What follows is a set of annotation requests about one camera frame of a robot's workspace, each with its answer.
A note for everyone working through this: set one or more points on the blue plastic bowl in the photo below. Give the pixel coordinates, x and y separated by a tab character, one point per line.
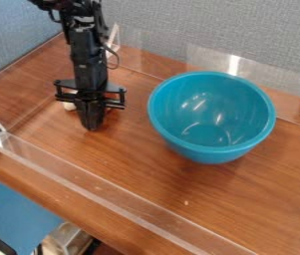
210	115

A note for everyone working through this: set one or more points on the metal frame under table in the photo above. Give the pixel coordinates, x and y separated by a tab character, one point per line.
66	240

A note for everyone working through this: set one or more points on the clear acrylic corner bracket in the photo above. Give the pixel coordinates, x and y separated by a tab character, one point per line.
114	41

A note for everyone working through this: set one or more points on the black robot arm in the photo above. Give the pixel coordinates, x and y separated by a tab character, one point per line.
86	33

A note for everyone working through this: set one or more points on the clear acrylic front barrier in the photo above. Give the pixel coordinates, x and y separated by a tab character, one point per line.
128	222

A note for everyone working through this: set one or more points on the toy mushroom brown cap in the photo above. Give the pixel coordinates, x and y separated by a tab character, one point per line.
68	106

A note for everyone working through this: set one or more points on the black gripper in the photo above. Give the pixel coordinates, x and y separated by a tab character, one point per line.
107	96

